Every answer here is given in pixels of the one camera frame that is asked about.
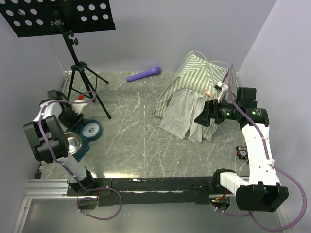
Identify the black perforated music stand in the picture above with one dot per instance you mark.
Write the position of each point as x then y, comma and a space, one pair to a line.
33, 18

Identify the teal double pet feeder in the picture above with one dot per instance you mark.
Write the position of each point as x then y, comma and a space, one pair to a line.
89, 130

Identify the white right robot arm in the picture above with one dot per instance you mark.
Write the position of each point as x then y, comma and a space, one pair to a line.
262, 191

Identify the red owl number tag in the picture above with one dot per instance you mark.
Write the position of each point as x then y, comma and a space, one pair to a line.
242, 152

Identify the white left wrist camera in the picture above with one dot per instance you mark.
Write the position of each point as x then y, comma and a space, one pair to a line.
79, 104

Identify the stainless steel bowl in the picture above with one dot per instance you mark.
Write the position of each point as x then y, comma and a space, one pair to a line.
74, 141

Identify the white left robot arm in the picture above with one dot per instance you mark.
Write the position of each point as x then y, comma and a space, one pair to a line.
49, 143

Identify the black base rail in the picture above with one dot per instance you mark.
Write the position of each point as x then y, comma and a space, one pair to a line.
196, 190

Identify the purple plastic microphone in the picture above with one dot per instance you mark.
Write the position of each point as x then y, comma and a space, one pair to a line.
148, 73

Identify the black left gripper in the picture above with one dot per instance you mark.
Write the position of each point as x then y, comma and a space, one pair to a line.
72, 124

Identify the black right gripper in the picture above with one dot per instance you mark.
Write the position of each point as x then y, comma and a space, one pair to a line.
211, 110

